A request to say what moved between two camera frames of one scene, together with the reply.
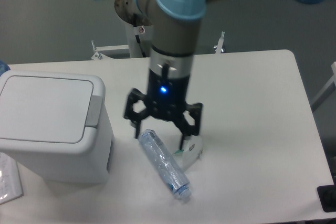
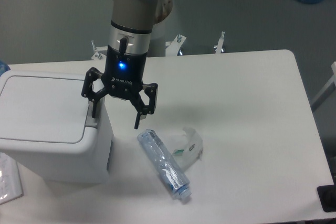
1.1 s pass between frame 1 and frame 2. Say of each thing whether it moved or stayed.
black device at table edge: stayed
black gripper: moved
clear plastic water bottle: stayed
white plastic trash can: stayed
